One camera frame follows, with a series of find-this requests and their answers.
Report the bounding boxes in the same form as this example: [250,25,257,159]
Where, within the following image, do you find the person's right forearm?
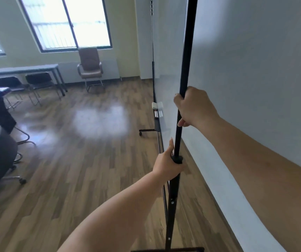
[196,115,301,252]

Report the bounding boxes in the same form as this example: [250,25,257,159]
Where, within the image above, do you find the person's left forearm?
[57,170,171,252]

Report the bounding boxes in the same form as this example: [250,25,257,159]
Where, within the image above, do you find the person's left hand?
[153,138,185,186]

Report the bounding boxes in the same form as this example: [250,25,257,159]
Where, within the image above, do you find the person's right hand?
[173,86,221,129]

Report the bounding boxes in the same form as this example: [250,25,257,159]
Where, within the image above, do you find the large dark framed window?
[16,0,113,53]

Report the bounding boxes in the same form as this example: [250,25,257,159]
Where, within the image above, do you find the black stand foot with caster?
[139,129,158,137]

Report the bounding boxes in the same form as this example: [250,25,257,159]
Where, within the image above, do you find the black metal stand pole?
[165,0,199,250]

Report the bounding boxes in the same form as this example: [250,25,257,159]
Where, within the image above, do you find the grey long table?
[0,64,68,97]

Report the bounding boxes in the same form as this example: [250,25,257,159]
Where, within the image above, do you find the black metal frame chair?
[0,76,27,110]
[25,72,62,107]

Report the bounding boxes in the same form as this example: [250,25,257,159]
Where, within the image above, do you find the black stand base bar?
[131,247,205,252]

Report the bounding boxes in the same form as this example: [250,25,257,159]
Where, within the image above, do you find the whiteboard with thin frame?
[149,0,172,215]

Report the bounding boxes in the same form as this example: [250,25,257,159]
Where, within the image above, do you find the brown leather office chair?
[77,47,105,93]

